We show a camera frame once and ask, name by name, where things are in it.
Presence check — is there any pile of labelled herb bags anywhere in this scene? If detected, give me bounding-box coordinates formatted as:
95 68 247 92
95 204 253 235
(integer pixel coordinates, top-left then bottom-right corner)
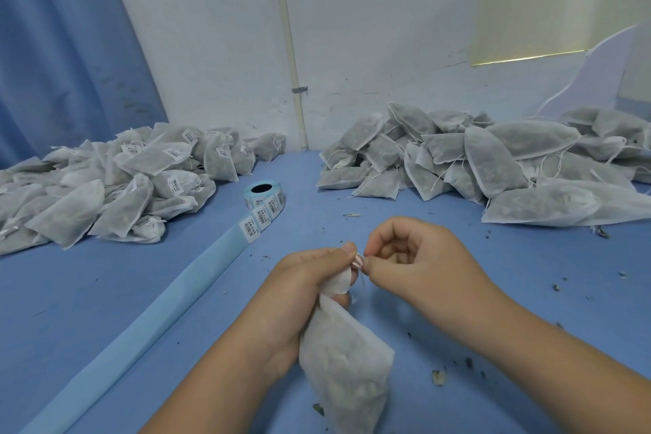
0 122 288 257

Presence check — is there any large beige panel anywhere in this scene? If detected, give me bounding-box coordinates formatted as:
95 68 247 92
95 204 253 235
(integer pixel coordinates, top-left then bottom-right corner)
615 12 651 106

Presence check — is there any person's right forearm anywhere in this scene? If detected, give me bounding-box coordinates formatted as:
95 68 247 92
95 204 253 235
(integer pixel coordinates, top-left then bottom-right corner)
462 298 651 434

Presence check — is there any blue curtain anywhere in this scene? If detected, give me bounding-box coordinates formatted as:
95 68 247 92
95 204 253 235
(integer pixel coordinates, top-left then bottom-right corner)
0 0 169 170

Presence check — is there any person's left hand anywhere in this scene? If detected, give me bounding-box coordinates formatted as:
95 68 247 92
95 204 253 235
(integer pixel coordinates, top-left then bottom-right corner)
232 242 363 381

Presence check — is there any blue label roll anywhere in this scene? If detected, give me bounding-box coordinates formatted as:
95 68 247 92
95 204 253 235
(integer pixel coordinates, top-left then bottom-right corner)
20 179 287 434

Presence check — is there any person's right hand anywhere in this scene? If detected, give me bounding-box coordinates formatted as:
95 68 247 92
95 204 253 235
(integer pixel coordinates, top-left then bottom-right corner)
361 217 502 347

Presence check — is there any white sachet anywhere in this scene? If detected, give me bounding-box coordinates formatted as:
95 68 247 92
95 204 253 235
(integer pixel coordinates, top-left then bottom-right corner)
298 264 397 434

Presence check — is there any white curved board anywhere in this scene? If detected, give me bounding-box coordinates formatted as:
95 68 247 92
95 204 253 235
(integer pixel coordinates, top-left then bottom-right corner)
536 26 636 117

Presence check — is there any white wall pipe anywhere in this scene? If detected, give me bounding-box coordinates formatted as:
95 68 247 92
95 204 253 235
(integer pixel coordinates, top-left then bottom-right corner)
269 0 311 152

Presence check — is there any pile of unlabelled herb bags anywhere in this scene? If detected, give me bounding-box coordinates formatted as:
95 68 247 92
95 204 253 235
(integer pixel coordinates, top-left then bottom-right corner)
317 103 651 229

